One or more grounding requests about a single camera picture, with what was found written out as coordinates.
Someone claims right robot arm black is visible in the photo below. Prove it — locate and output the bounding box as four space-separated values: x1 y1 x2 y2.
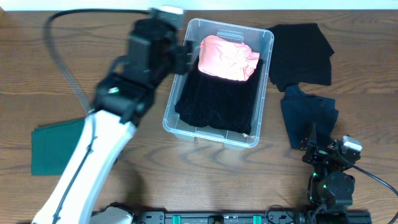
298 124 363 215

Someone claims green folded garment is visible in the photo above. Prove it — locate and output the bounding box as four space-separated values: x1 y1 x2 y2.
31 118 85 176

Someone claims pink garment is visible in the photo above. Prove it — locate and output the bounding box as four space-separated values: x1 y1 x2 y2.
198 35 260 82

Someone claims black mounting rail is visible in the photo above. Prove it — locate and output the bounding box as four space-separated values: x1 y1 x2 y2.
132 211 373 224

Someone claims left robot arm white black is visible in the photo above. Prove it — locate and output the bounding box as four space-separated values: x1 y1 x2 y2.
33 16 192 223

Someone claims dark teal folded garment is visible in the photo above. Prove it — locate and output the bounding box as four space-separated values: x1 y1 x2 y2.
280 84 339 149

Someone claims black folded cloth right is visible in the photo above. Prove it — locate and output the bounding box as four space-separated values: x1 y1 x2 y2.
269 23 334 92

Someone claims black knit garment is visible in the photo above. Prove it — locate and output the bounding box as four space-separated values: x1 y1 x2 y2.
175 59 264 135

